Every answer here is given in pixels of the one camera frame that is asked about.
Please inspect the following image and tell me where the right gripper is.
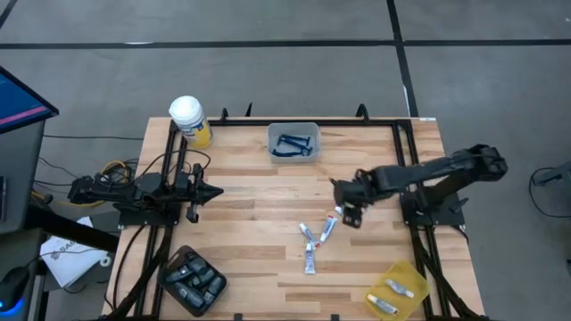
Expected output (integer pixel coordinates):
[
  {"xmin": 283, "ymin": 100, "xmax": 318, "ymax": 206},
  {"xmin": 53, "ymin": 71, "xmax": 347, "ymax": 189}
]
[{"xmin": 328, "ymin": 168, "xmax": 385, "ymax": 230}]

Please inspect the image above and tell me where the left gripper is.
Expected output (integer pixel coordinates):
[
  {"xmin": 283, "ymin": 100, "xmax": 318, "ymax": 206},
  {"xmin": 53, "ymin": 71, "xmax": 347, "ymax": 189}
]
[{"xmin": 176, "ymin": 162, "xmax": 224, "ymax": 225}]

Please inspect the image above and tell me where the dark grey travel bottle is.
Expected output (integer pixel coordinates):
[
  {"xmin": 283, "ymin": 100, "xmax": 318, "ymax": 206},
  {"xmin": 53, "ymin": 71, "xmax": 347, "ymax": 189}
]
[
  {"xmin": 164, "ymin": 266, "xmax": 194, "ymax": 284},
  {"xmin": 172, "ymin": 282, "xmax": 207, "ymax": 309},
  {"xmin": 190, "ymin": 268, "xmax": 219, "ymax": 289},
  {"xmin": 186, "ymin": 252, "xmax": 209, "ymax": 276},
  {"xmin": 203, "ymin": 276, "xmax": 226, "ymax": 305}
]

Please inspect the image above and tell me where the dark grey plastic bin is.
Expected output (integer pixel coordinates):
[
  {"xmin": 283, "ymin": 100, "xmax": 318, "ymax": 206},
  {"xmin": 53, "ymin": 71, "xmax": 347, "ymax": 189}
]
[{"xmin": 156, "ymin": 243, "xmax": 228, "ymax": 318}]

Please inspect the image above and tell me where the white plastic bin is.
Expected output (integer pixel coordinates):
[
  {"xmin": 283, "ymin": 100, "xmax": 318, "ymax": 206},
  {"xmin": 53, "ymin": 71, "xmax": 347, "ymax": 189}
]
[{"xmin": 266, "ymin": 121, "xmax": 322, "ymax": 164}]

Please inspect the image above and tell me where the yellow white wipes canister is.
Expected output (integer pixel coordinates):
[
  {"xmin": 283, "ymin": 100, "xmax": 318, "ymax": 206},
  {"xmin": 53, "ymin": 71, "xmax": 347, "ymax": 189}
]
[{"xmin": 168, "ymin": 95, "xmax": 214, "ymax": 151}]

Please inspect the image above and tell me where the yellow plastic bin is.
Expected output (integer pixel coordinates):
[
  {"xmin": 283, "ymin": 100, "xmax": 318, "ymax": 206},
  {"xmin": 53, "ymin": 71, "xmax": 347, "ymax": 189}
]
[{"xmin": 363, "ymin": 259, "xmax": 432, "ymax": 321}]

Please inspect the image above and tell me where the black desk leg beam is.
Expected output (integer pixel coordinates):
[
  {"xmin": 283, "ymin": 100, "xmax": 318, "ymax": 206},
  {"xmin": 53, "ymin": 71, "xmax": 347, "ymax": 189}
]
[{"xmin": 25, "ymin": 203, "xmax": 120, "ymax": 254}]

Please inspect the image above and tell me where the white printed paper sheet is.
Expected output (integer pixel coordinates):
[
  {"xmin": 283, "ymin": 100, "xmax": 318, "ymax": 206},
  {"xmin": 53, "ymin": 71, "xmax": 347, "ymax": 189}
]
[{"xmin": 38, "ymin": 215, "xmax": 111, "ymax": 289}]

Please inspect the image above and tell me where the large blue-screen monitor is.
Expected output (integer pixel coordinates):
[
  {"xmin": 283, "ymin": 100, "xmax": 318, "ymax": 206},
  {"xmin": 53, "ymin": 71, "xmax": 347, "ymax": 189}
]
[{"xmin": 0, "ymin": 65, "xmax": 61, "ymax": 136}]

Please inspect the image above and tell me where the grey chair base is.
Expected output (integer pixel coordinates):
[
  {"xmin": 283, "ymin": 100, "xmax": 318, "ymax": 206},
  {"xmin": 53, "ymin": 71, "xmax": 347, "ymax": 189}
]
[{"xmin": 533, "ymin": 159, "xmax": 571, "ymax": 187}]

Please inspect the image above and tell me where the black computer mouse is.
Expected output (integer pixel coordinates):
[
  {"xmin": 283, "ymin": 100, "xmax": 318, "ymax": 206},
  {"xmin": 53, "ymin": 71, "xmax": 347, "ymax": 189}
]
[{"xmin": 0, "ymin": 266, "xmax": 31, "ymax": 313}]

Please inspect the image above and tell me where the black looped cable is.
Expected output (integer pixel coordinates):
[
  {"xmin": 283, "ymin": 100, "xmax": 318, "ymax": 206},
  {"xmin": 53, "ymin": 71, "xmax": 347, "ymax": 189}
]
[{"xmin": 149, "ymin": 148, "xmax": 213, "ymax": 179}]

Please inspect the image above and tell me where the black aluminium rig frame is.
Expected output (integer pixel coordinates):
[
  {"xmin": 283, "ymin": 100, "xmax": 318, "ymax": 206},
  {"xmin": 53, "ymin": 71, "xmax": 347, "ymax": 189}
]
[{"xmin": 101, "ymin": 102, "xmax": 492, "ymax": 321}]

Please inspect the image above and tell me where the yellow floor cable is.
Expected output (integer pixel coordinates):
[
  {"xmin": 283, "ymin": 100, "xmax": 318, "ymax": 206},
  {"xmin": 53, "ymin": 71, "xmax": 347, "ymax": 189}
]
[{"xmin": 30, "ymin": 159, "xmax": 131, "ymax": 209}]

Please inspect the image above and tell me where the black floor cable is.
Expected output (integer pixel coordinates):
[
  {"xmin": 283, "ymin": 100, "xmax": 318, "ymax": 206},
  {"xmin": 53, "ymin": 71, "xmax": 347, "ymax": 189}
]
[
  {"xmin": 42, "ymin": 134, "xmax": 145, "ymax": 141},
  {"xmin": 528, "ymin": 165, "xmax": 571, "ymax": 219}
]

